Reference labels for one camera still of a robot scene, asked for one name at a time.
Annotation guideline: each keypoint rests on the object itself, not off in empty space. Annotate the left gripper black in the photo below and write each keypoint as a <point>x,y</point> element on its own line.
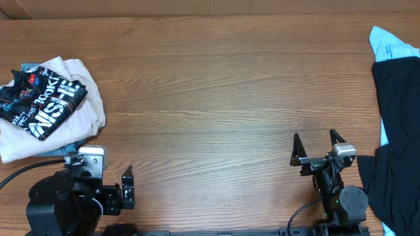
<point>115,202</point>

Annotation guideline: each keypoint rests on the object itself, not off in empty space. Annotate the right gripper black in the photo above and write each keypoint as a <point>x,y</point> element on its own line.
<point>314,163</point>

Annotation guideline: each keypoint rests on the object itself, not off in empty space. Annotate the black orange patterned t-shirt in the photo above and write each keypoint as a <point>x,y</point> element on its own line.
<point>40,101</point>

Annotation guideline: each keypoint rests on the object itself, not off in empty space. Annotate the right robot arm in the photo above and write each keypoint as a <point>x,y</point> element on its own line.
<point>344,206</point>

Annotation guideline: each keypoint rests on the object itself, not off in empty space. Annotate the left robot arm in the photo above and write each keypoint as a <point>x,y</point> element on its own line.
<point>73,200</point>

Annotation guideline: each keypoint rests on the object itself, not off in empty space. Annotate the plain black garment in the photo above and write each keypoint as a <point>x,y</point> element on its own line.
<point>398,137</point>

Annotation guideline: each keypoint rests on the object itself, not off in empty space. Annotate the folded beige pants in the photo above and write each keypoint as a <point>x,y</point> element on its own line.
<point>86,121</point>

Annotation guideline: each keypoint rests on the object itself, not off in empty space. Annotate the light blue garment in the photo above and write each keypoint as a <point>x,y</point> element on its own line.
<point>390,46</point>

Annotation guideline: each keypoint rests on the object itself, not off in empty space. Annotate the folded blue jeans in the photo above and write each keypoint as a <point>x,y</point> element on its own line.
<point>64,149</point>

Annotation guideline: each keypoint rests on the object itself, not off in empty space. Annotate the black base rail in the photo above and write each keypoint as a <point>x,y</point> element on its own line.
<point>131,229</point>

